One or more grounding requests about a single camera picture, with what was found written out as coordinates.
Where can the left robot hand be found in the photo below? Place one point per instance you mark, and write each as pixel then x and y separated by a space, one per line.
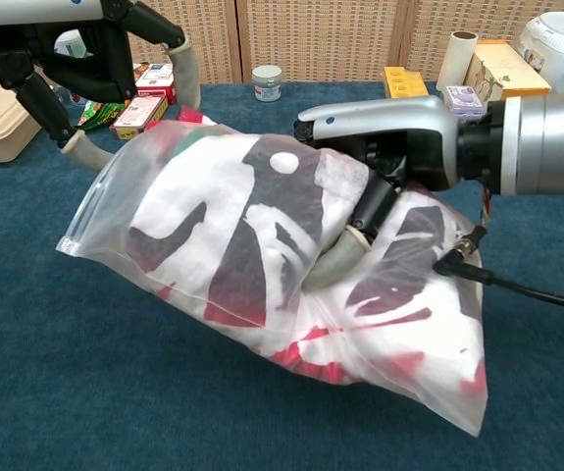
pixel 90 68

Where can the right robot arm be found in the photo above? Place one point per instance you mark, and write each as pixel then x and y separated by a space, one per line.
pixel 546 142

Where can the translucent plastic zip bag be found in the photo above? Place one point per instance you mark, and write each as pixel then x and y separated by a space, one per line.
pixel 95 221

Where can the small white jar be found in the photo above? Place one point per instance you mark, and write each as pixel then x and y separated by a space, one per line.
pixel 268 83

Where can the white paper roll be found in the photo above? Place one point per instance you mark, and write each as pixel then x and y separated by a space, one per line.
pixel 458 59

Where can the yellow holder with round holes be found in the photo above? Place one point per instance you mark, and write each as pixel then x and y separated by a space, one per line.
pixel 401 81

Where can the blue felt table cover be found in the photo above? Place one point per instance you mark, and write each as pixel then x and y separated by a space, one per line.
pixel 115 392

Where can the clear purple soap case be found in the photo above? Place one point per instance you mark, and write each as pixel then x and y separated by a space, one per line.
pixel 465 95

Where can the woven wicker folding screen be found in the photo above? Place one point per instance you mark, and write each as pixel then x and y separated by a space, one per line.
pixel 321 34

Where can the white rice cooker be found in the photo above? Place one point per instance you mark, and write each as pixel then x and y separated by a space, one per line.
pixel 556 49

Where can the white green cylindrical can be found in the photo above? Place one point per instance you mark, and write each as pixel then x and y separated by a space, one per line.
pixel 70 41

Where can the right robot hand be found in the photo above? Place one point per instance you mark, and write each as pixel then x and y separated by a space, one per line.
pixel 389 122

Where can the white red black garment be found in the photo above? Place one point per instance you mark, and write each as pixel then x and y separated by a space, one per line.
pixel 242 230

